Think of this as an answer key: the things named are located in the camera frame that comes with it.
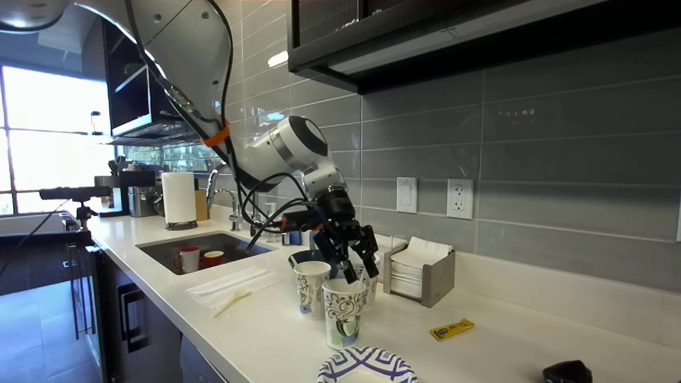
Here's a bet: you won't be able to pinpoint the red cup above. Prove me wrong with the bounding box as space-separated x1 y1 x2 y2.
200 247 229 269
176 244 204 277

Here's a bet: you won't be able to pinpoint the yellow packet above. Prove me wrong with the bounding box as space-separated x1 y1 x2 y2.
425 317 479 343

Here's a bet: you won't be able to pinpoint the small black object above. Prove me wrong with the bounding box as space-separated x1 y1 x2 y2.
541 358 597 383

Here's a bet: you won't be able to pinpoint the white paper towel roll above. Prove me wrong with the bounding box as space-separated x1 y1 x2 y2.
157 171 200 231

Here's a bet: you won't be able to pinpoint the grey napkin holder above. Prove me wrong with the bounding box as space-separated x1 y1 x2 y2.
381 243 460 310

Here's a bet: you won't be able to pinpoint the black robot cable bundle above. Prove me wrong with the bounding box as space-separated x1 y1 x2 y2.
124 0 318 251

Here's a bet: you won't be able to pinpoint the dark upper cabinet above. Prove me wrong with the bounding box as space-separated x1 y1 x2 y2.
285 0 681 96

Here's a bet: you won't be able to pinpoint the dark base cabinet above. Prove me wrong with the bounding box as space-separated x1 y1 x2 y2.
89 243 237 383

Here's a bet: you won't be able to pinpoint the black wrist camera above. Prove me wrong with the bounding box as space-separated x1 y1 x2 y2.
274 207 318 235

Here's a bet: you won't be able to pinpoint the black coffee machine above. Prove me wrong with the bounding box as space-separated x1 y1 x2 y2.
104 156 165 219

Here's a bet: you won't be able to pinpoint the black camera on tripod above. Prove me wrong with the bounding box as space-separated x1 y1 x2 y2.
36 183 120 230

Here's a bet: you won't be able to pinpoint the patterned paper cup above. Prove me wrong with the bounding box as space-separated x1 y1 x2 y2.
289 260 335 319
319 277 373 352

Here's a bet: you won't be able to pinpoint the white wall outlet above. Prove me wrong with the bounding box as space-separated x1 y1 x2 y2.
446 176 475 221

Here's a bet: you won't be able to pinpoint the wooden stirrer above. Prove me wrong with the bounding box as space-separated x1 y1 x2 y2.
212 288 256 319

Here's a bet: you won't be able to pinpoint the white wall plate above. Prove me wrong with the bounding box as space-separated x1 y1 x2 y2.
393 175 419 216

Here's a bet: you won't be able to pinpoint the blue sponge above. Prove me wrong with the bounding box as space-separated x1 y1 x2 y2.
282 227 306 248

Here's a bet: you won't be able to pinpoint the white wrapped utensils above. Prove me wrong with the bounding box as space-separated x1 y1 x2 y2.
183 263 276 303

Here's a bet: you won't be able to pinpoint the black cart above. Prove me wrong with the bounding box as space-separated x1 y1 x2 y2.
0 208 98 343

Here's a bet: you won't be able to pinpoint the orange arm strap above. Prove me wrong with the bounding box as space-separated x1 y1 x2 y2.
203 123 235 150

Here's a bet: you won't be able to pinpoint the dark kitchen sink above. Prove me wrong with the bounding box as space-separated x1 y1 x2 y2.
134 230 276 278

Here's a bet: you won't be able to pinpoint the blue patterned paper plate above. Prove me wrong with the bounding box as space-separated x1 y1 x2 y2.
313 343 422 383

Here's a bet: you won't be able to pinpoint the white napkin stack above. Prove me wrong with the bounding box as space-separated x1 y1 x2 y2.
388 235 455 300

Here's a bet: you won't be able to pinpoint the chrome faucet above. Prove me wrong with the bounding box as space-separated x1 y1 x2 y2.
203 163 244 235

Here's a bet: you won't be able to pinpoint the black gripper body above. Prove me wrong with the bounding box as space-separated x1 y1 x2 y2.
302 181 367 247

